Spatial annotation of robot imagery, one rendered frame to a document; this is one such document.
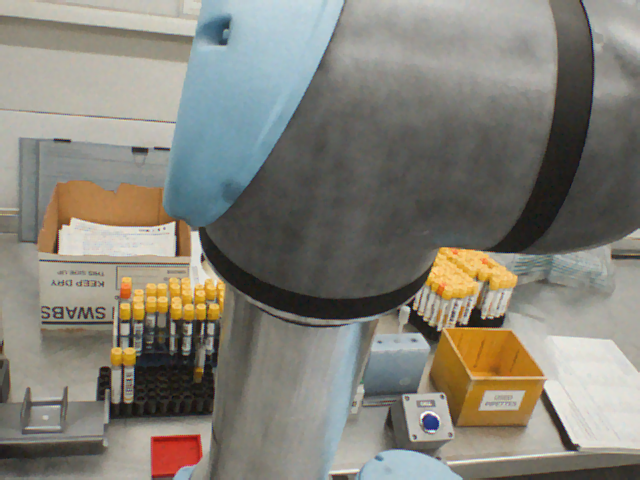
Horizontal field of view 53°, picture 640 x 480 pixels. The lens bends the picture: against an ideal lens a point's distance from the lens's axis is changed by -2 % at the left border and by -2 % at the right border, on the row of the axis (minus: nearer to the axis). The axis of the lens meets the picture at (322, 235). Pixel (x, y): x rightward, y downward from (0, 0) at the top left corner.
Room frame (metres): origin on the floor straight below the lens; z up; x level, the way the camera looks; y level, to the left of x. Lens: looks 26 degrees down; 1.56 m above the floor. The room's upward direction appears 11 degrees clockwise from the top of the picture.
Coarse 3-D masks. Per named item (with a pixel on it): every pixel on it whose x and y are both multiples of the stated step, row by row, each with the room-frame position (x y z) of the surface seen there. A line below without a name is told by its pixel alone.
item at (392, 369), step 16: (384, 336) 0.87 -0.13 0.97; (400, 336) 0.88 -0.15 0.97; (416, 336) 0.88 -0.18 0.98; (384, 352) 0.83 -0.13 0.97; (400, 352) 0.84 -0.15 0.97; (416, 352) 0.85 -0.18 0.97; (368, 368) 0.82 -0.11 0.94; (384, 368) 0.83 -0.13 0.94; (400, 368) 0.84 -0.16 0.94; (416, 368) 0.85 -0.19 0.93; (368, 384) 0.83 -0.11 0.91; (384, 384) 0.84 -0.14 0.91; (400, 384) 0.85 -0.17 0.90; (416, 384) 0.86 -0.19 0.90; (368, 400) 0.82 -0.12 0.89; (384, 400) 0.82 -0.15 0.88
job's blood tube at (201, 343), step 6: (198, 342) 0.76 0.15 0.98; (204, 342) 0.76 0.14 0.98; (198, 348) 0.76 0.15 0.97; (204, 348) 0.76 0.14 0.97; (198, 354) 0.76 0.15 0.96; (204, 354) 0.76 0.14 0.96; (198, 360) 0.76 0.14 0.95; (198, 366) 0.76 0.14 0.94; (198, 372) 0.76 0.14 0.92; (198, 378) 0.76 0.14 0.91; (198, 384) 0.76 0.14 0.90
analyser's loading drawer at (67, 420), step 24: (0, 408) 0.62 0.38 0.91; (24, 408) 0.60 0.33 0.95; (48, 408) 0.64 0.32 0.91; (72, 408) 0.65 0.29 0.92; (96, 408) 0.66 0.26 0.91; (0, 432) 0.58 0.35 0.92; (24, 432) 0.59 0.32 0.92; (48, 432) 0.60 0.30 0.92; (72, 432) 0.61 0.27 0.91; (96, 432) 0.61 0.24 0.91
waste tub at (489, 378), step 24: (456, 336) 0.93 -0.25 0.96; (480, 336) 0.94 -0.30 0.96; (504, 336) 0.95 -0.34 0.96; (456, 360) 0.85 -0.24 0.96; (480, 360) 0.95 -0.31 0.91; (504, 360) 0.94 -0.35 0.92; (528, 360) 0.89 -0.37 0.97; (456, 384) 0.83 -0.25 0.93; (480, 384) 0.80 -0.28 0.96; (504, 384) 0.81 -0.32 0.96; (528, 384) 0.83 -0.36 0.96; (456, 408) 0.81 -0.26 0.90; (480, 408) 0.81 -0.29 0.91; (504, 408) 0.82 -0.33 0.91; (528, 408) 0.83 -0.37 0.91
